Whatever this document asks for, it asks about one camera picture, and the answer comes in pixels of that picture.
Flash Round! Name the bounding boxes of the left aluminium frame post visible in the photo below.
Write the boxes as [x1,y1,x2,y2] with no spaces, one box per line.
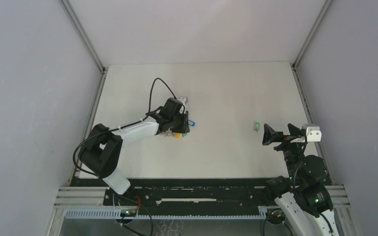
[59,0,108,183]

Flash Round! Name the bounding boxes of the left black camera cable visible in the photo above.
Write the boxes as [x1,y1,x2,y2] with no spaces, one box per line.
[72,77,178,178]

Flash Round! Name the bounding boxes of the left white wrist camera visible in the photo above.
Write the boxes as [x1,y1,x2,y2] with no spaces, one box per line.
[177,96,188,106]

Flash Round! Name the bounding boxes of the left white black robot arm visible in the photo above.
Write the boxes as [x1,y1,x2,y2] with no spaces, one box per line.
[74,97,190,205]

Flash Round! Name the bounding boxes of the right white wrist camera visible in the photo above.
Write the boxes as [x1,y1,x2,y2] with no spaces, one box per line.
[302,124,322,143]

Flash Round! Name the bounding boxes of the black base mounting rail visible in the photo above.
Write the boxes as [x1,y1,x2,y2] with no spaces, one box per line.
[70,177,333,217]

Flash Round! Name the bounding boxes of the green tagged single key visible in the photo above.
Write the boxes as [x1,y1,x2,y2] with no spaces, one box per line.
[253,121,260,132]

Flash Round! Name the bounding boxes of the right aluminium frame post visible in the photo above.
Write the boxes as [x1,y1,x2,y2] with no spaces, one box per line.
[291,0,335,183]

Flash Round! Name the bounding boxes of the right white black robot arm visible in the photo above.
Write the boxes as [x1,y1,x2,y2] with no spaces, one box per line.
[262,123,339,236]

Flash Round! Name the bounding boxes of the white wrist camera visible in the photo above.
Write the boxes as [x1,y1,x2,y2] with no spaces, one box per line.
[302,124,322,143]
[177,96,188,106]

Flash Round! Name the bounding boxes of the right black camera cable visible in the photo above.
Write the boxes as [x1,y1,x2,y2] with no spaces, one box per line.
[290,135,309,193]

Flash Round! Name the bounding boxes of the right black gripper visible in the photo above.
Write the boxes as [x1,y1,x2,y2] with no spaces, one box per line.
[262,123,307,182]

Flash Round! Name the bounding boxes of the aluminium frame post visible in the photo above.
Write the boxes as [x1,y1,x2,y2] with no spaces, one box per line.
[291,0,335,183]
[59,0,108,183]

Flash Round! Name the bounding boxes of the black camera cable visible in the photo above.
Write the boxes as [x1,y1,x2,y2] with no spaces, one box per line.
[72,77,178,178]
[290,135,309,193]

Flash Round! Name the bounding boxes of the keyring with coloured keys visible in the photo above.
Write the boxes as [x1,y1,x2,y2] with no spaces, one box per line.
[161,119,196,139]

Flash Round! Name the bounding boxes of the white slotted cable duct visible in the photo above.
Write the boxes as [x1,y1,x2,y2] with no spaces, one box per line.
[65,208,268,220]

